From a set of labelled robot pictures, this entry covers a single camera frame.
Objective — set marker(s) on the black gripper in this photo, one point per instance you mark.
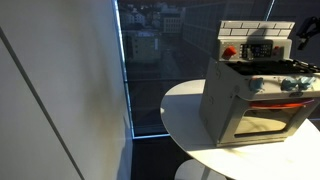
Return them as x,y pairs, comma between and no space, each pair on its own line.
316,24

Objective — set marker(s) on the blue stove knob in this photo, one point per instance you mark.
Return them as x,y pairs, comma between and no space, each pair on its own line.
306,82
256,84
288,83

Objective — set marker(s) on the black stove burner grate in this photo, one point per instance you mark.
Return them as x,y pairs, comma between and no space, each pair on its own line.
266,67

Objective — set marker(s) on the black stove control panel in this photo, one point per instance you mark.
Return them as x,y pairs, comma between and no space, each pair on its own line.
255,51

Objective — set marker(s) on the white toy stove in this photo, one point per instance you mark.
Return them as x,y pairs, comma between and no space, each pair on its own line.
226,100

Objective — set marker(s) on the thin window mullion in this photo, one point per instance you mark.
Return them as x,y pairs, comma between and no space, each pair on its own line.
270,9

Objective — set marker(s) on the black oval logo badge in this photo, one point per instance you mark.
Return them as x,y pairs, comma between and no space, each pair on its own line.
296,94

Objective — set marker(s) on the large red round knob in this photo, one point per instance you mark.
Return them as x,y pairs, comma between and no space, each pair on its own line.
229,52

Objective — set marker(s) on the oven door with window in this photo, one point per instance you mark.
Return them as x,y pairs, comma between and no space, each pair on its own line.
266,126

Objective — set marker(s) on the beige building outside window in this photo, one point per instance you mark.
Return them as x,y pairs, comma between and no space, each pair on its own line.
145,46

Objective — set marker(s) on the white round pedestal table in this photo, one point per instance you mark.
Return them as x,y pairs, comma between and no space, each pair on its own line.
186,126

